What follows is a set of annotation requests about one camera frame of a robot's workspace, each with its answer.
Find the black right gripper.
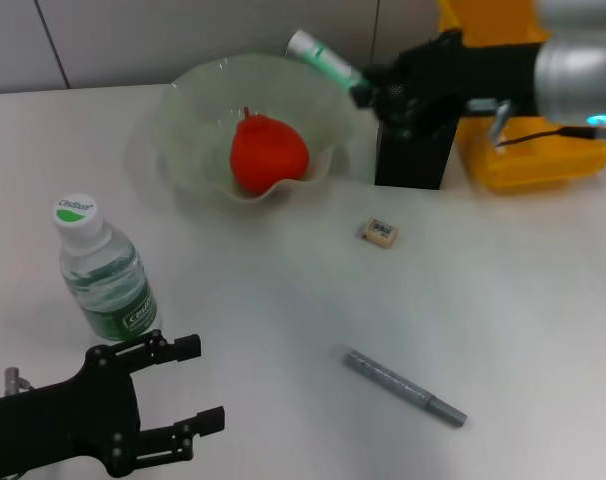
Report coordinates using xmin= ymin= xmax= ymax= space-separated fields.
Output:
xmin=350 ymin=29 xmax=542 ymax=139

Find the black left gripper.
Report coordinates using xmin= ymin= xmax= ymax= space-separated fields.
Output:
xmin=0 ymin=332 xmax=227 ymax=479

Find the green utility knife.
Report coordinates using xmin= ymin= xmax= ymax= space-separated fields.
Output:
xmin=285 ymin=28 xmax=373 ymax=95

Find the red-orange toy orange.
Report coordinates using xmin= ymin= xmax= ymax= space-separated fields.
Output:
xmin=230 ymin=105 xmax=311 ymax=197

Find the clear green-label water bottle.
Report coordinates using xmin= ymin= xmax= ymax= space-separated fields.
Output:
xmin=52 ymin=193 xmax=163 ymax=344

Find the beige eraser with barcode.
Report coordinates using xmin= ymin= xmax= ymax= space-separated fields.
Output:
xmin=355 ymin=216 xmax=400 ymax=250

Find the grey marker pen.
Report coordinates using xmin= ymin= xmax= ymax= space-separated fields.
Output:
xmin=341 ymin=348 xmax=468 ymax=430

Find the black mesh pen holder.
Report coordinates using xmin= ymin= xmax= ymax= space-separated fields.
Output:
xmin=374 ymin=117 xmax=459 ymax=191

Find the pale green glass fruit plate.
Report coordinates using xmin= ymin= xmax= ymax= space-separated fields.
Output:
xmin=155 ymin=52 xmax=354 ymax=204

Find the yellow plastic bin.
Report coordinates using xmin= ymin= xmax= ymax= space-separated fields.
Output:
xmin=435 ymin=0 xmax=606 ymax=195

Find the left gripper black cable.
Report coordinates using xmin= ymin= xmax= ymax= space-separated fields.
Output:
xmin=2 ymin=367 xmax=34 ymax=396

